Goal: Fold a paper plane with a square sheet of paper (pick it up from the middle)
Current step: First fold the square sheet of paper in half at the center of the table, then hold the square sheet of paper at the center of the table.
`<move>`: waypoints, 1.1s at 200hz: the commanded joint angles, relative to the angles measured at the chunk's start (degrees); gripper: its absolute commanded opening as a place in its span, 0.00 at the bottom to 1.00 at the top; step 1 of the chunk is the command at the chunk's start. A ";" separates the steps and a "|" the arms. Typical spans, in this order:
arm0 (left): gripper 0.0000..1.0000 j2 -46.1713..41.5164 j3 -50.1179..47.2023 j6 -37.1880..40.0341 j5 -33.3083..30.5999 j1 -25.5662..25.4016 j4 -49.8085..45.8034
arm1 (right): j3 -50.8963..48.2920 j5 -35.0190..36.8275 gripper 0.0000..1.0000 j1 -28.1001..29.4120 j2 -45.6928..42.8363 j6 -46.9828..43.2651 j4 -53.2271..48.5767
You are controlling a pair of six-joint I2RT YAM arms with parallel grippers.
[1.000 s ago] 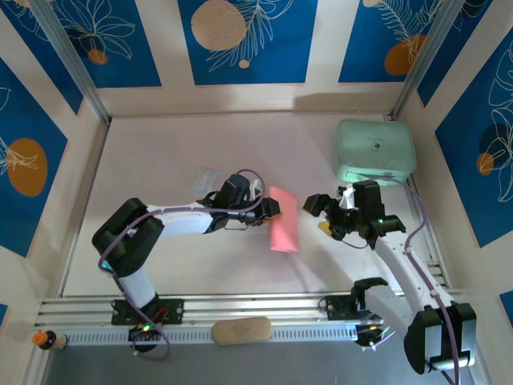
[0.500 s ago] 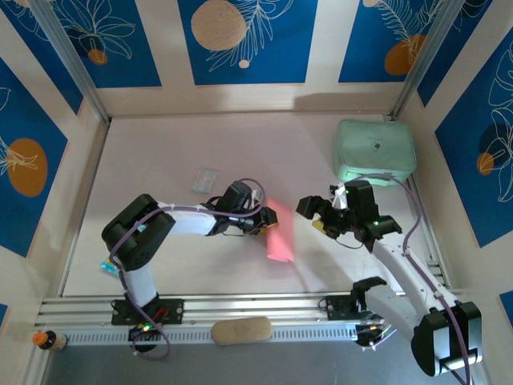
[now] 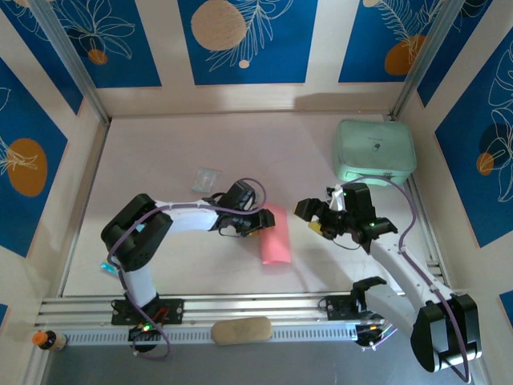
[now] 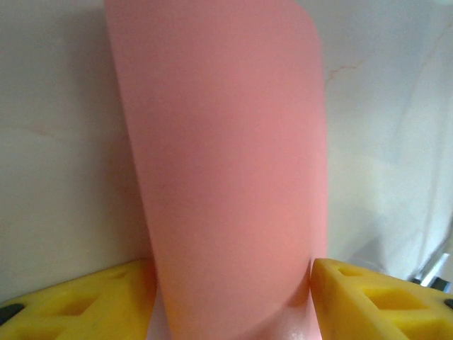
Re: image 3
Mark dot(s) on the pink cloth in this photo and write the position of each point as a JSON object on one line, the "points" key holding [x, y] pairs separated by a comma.
{"points": [[276, 244]]}

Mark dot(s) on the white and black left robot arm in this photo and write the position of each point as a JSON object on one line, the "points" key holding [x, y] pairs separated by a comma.
{"points": [[188, 222]]}

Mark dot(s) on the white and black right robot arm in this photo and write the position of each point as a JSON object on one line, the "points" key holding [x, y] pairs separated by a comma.
{"points": [[401, 264]]}

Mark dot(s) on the small clear plastic packet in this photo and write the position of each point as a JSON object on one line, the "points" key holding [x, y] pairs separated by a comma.
{"points": [[205, 179]]}

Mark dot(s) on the mint green zip pouch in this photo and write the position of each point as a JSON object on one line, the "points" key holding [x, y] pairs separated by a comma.
{"points": [[372, 148]]}

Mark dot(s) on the beige oval block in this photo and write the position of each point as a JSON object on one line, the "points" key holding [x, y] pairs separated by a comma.
{"points": [[241, 330]]}

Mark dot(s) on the blue and white snack packet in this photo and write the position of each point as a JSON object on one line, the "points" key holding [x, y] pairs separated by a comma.
{"points": [[107, 267]]}

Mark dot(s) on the small bottle with orange cap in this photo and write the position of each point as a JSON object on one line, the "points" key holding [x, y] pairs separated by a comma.
{"points": [[50, 340]]}

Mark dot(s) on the aluminium mounting rail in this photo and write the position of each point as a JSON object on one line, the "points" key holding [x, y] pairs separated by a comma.
{"points": [[248, 306]]}

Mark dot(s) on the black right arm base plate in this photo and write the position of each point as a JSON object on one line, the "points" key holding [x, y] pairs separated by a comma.
{"points": [[338, 308]]}

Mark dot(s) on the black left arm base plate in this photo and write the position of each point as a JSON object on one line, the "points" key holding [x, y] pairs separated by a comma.
{"points": [[172, 310]]}

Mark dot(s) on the aluminium frame post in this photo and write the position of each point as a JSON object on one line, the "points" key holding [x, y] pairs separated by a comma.
{"points": [[76, 68], [421, 60]]}

